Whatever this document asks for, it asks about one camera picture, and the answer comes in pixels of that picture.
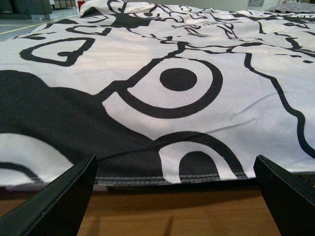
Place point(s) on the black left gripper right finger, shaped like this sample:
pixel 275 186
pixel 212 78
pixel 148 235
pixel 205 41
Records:
pixel 289 198

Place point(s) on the wooden bed frame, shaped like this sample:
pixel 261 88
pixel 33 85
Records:
pixel 217 209

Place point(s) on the black and white cartoon bedspread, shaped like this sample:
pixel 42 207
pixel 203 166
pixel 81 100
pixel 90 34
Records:
pixel 161 94

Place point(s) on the red fire extinguisher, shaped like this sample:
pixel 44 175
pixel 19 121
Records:
pixel 81 2

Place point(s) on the grey checkered pillow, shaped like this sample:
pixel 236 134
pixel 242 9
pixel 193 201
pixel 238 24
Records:
pixel 293 7

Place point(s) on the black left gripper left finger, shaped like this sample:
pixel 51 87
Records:
pixel 58 209

